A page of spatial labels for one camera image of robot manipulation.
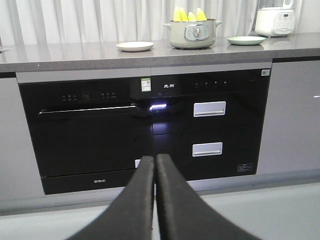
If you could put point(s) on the upper silver drawer handle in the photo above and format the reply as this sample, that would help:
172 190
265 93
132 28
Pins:
209 109

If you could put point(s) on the grey pleated curtain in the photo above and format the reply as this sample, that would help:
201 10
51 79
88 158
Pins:
83 21

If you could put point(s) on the light green round plate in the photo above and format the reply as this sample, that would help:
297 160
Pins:
246 40

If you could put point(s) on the grey cabinet door right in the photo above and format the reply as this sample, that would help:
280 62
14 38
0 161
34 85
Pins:
291 131

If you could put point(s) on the grey cabinet door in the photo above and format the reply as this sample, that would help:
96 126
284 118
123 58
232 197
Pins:
291 131
19 173

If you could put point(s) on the lower silver drawer handle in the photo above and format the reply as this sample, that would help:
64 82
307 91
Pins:
207 149

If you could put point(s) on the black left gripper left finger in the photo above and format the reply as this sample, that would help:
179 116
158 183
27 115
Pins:
130 215

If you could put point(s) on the yellow corn cob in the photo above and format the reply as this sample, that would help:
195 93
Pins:
176 14
200 15
191 17
183 15

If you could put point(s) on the black disinfection cabinet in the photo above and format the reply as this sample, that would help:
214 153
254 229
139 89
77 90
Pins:
176 130

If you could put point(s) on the black built-in dishwasher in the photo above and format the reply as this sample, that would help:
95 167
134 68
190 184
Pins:
87 134

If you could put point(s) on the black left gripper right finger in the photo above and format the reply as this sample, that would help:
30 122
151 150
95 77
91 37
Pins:
183 215

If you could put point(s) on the green electric cooking pot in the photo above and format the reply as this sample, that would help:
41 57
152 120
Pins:
192 34

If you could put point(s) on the white blender appliance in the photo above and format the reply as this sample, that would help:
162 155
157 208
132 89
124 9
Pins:
275 18

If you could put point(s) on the grey cabinet door left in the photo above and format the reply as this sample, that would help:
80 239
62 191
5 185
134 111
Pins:
19 173

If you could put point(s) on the white round plate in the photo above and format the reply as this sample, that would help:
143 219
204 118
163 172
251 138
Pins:
135 46

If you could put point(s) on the silver drawer handle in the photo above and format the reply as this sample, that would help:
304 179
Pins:
207 149
209 109

